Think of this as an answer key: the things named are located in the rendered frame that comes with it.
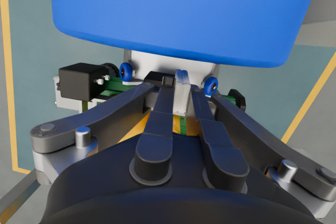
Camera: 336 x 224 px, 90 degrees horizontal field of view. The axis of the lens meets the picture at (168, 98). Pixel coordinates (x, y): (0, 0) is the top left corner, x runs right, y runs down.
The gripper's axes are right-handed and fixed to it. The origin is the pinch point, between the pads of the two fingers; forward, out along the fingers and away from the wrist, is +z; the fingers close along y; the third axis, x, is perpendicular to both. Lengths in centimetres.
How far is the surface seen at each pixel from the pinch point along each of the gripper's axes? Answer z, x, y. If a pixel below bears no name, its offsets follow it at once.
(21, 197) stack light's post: 12, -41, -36
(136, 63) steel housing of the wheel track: 23.6, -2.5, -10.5
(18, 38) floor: 116, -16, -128
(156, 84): 11.7, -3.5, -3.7
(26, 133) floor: 116, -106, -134
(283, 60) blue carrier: -2.6, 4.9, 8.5
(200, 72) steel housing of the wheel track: 23.6, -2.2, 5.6
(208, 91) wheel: 18.1, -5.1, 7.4
